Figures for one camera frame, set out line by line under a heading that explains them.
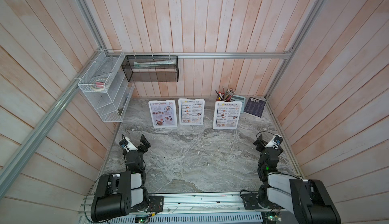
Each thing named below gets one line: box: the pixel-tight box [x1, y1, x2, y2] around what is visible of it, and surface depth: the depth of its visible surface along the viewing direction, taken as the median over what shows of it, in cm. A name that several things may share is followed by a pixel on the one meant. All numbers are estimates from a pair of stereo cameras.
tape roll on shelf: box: [91, 78, 107, 92], surface depth 75 cm
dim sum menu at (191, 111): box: [180, 99, 204, 124], surface depth 97 cm
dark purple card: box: [243, 96, 266, 118], surface depth 116 cm
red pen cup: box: [214, 85, 235, 102], surface depth 106 cm
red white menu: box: [149, 101, 176, 127], surface depth 97 cm
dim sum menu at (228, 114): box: [217, 104, 240, 126], surface depth 97 cm
